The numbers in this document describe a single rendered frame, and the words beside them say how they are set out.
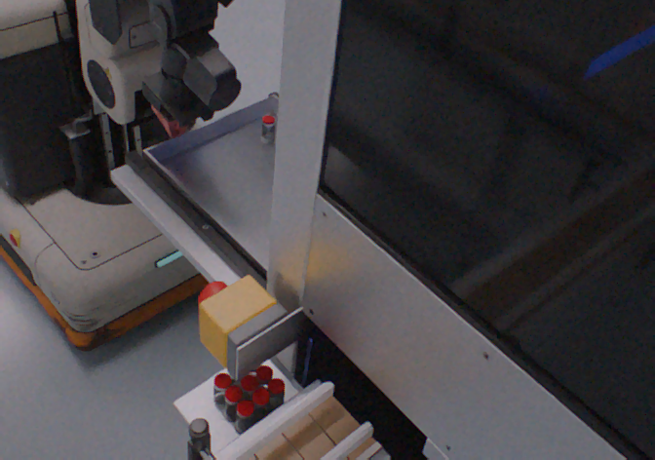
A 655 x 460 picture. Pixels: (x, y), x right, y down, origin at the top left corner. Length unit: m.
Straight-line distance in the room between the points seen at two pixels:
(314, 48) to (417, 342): 0.29
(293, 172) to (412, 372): 0.23
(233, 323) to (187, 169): 0.45
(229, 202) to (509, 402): 0.63
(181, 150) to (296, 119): 0.57
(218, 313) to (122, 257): 1.08
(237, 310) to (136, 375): 1.21
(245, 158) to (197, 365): 0.91
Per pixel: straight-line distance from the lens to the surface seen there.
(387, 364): 0.79
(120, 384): 2.04
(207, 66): 1.05
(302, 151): 0.72
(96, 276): 1.89
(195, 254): 1.11
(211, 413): 0.96
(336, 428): 0.90
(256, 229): 1.14
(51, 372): 2.09
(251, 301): 0.86
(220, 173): 1.22
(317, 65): 0.65
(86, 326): 1.96
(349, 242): 0.72
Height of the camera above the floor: 1.71
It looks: 45 degrees down
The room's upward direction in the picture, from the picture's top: 8 degrees clockwise
